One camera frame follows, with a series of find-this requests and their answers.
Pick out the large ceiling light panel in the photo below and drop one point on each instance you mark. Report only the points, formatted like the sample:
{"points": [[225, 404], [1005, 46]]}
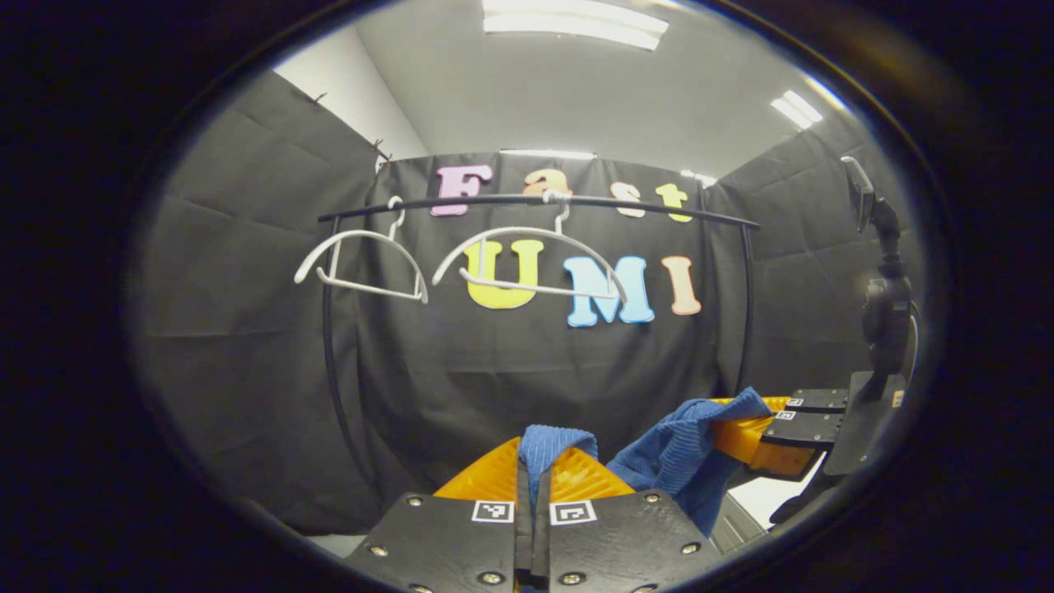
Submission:
{"points": [[576, 21]]}

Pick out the grey ribbed panel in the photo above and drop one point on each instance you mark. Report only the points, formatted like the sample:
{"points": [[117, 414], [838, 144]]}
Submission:
{"points": [[737, 523]]}

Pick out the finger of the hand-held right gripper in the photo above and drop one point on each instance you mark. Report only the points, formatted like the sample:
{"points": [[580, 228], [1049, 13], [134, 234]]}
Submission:
{"points": [[819, 400], [803, 428]]}

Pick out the white flat board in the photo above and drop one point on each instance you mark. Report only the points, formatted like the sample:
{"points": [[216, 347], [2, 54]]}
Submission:
{"points": [[766, 498]]}

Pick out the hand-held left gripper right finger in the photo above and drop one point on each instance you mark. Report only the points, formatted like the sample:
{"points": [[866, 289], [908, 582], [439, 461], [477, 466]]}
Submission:
{"points": [[626, 543]]}

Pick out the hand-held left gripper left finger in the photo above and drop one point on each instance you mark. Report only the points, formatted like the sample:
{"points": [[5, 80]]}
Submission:
{"points": [[445, 543]]}

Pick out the black clothes rack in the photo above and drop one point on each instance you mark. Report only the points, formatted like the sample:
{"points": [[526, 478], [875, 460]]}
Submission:
{"points": [[328, 329]]}

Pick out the white clothes hanger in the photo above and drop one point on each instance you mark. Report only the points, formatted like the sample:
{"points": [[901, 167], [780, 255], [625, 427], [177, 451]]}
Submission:
{"points": [[303, 270], [440, 269]]}

